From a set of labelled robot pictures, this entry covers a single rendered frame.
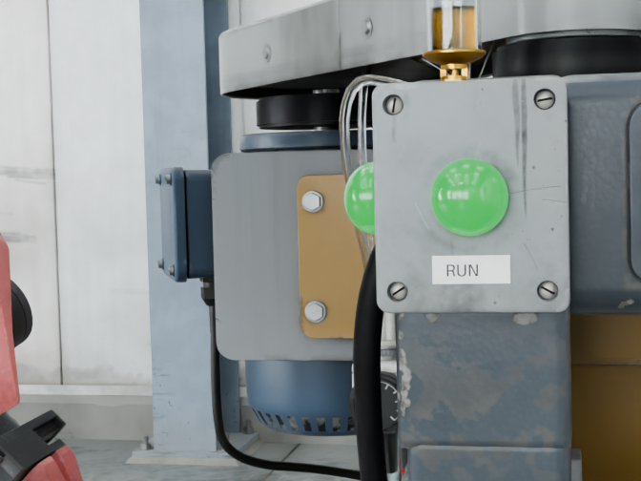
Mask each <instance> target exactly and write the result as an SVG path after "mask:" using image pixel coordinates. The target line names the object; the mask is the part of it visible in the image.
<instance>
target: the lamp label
mask: <svg viewBox="0 0 641 481"><path fill-rule="evenodd" d="M462 283H510V255H484V256H432V284H462Z"/></svg>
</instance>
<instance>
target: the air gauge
mask: <svg viewBox="0 0 641 481"><path fill-rule="evenodd" d="M381 388H382V412H383V434H386V433H389V432H391V431H393V430H395V429H397V428H398V403H397V376H396V375H395V374H392V373H390V372H386V371H381ZM348 406H349V411H350V414H351V416H352V418H353V420H354V421H355V422H356V420H355V404H354V387H353V388H352V389H351V392H350V395H349V400H348Z"/></svg>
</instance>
